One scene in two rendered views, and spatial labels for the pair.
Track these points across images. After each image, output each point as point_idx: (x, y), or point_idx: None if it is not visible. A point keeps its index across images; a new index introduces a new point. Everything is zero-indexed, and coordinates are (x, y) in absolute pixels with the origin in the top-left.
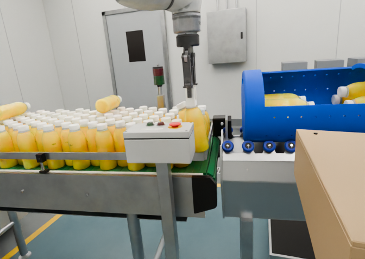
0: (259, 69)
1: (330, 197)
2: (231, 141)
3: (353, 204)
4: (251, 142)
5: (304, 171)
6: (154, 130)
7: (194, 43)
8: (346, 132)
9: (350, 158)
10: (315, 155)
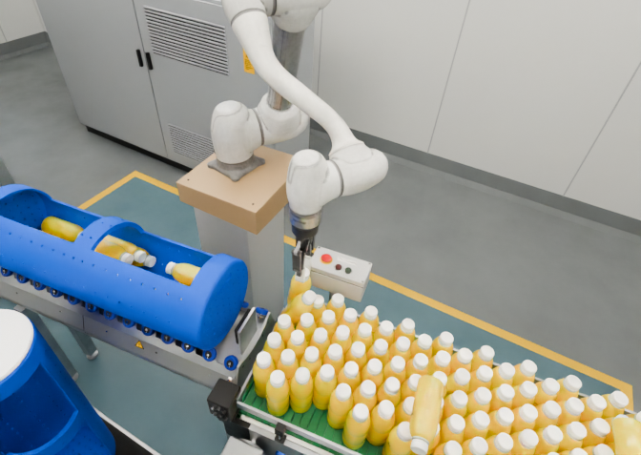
0: (204, 264)
1: None
2: (257, 308)
3: None
4: None
5: (276, 200)
6: (344, 257)
7: None
8: (235, 202)
9: (267, 182)
10: (278, 186)
